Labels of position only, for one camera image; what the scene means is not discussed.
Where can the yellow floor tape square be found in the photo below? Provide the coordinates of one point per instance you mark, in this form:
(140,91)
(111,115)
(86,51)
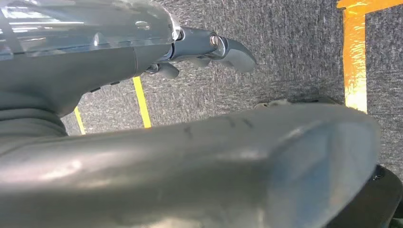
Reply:
(354,63)
(141,100)

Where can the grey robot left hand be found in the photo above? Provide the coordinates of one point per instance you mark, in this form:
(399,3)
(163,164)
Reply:
(78,63)

